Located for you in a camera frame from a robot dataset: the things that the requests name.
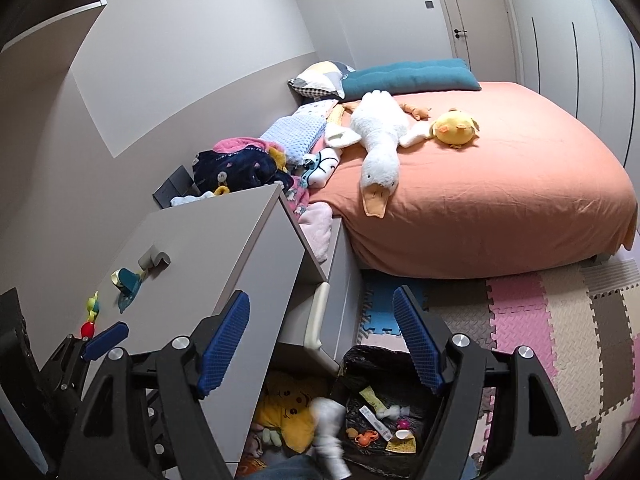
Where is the light blue knitted blanket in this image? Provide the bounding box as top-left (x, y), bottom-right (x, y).
top-left (260, 99), bottom-right (338, 167)

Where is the pink cloth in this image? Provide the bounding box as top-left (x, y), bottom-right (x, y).
top-left (212, 136), bottom-right (271, 154)

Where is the dark wall socket panel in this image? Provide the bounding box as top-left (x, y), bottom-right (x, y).
top-left (152, 166), bottom-right (200, 209)

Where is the teal tape dispenser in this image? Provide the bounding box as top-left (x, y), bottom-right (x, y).
top-left (111, 268), bottom-right (148, 313)

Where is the white checkered pillow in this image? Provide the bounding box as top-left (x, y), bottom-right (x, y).
top-left (288, 61), bottom-right (354, 101)

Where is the teal long pillow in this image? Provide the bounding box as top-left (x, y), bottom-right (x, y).
top-left (342, 58), bottom-right (482, 101)

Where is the navy blue blanket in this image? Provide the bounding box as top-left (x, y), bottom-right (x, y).
top-left (192, 146), bottom-right (294, 195)

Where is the yellow-green plastic toy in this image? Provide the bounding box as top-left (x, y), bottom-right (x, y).
top-left (86, 292), bottom-right (100, 323)

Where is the door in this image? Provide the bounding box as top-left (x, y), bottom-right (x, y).
top-left (442, 0), bottom-right (518, 82)

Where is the black trash bin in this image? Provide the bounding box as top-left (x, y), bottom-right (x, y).
top-left (331, 346), bottom-right (438, 479)

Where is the white long cardboard box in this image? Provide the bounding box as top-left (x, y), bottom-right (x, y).
top-left (359, 405), bottom-right (393, 441)

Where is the yellow bear plush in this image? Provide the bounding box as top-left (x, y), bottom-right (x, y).
top-left (252, 372), bottom-right (329, 454)

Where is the white goose plush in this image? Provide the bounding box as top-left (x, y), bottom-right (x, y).
top-left (324, 90), bottom-right (431, 218)

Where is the yellow snack bag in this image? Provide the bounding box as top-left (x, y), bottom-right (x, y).
top-left (359, 387), bottom-right (387, 417)

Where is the red plastic toy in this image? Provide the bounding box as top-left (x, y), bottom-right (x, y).
top-left (80, 321), bottom-right (96, 339)

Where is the colourful foam floor mat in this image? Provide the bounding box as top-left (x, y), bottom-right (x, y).
top-left (357, 253), bottom-right (640, 480)

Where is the yellow duck plush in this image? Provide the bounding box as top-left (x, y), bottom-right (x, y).
top-left (430, 108), bottom-right (480, 150)

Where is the bed with orange sheet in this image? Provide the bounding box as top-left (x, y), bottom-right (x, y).
top-left (312, 82), bottom-right (638, 280)

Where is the grey dresser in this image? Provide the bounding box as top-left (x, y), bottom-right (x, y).
top-left (89, 185), bottom-right (362, 471)

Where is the white cloth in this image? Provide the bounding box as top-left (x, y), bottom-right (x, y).
top-left (309, 398), bottom-right (352, 480)

